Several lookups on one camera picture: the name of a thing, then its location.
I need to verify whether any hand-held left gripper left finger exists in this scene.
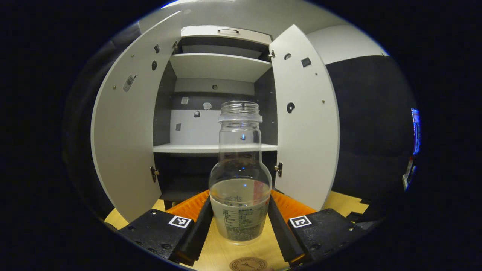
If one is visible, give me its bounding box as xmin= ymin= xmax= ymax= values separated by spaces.
xmin=119 ymin=190 xmax=214 ymax=267

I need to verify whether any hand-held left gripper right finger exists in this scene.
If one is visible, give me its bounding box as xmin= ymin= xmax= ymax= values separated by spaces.
xmin=267 ymin=189 xmax=368 ymax=266

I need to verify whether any round brown coaster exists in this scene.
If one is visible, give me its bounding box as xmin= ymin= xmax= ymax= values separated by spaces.
xmin=229 ymin=257 xmax=268 ymax=271

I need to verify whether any clear glass bottle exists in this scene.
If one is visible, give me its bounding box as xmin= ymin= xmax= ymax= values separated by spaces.
xmin=209 ymin=101 xmax=272 ymax=245

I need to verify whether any white cabinet drawer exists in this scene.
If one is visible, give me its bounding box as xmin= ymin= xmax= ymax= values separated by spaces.
xmin=180 ymin=25 xmax=272 ymax=46

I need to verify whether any black backdrop cloth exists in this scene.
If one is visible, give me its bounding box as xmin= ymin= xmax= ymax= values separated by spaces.
xmin=64 ymin=23 xmax=418 ymax=222

